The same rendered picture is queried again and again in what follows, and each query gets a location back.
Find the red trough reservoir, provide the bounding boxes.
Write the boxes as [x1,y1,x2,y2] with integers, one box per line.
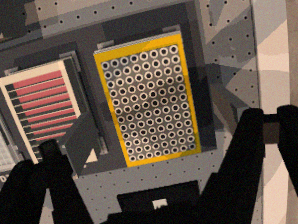
[0,56,103,164]

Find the white well plate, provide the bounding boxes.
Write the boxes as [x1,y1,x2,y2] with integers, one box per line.
[0,113,21,172]

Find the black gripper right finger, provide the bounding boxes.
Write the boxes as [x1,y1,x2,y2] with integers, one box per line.
[182,83,298,224]

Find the black rectangular pad with rg label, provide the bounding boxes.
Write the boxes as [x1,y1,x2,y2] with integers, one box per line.
[117,180,200,212]

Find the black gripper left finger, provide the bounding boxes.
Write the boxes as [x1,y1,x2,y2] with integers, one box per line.
[0,112,98,224]

